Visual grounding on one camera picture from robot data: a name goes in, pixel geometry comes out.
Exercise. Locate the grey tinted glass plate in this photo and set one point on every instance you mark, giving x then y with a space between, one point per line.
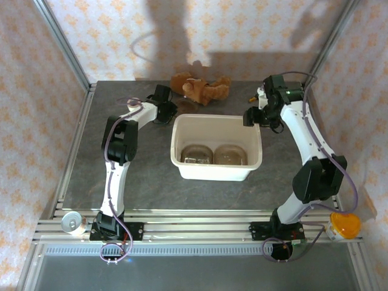
195 156

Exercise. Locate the clear glass plate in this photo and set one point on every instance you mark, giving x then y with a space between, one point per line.
230 154

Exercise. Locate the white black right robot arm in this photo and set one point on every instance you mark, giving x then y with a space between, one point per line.
303 136

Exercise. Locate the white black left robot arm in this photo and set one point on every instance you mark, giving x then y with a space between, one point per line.
116 182

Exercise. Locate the white plastic bin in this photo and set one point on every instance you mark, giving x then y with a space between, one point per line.
212 174

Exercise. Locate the brown tinted glass plate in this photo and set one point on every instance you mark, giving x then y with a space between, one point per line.
188 105

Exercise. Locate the small white cup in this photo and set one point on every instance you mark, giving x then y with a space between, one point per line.
133 105

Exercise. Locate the brown plush toy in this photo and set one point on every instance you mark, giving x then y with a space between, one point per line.
197 88

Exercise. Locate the cup with orange lid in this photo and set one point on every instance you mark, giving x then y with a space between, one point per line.
344 225

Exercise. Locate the small green circuit board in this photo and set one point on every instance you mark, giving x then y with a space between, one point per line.
299 242

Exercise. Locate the perforated metal vent strip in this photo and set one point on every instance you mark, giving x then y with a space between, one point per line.
194 250

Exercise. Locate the silver tin can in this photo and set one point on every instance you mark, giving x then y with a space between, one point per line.
72 224

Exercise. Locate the aluminium side rail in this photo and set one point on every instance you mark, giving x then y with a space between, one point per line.
72 139
322 141

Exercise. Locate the aluminium frame post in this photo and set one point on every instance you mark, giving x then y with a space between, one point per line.
61 39
332 39

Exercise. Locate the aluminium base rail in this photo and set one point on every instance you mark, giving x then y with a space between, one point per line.
194 227

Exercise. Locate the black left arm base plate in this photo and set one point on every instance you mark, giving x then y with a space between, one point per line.
136 232

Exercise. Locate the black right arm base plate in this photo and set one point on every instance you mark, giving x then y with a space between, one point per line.
257 230

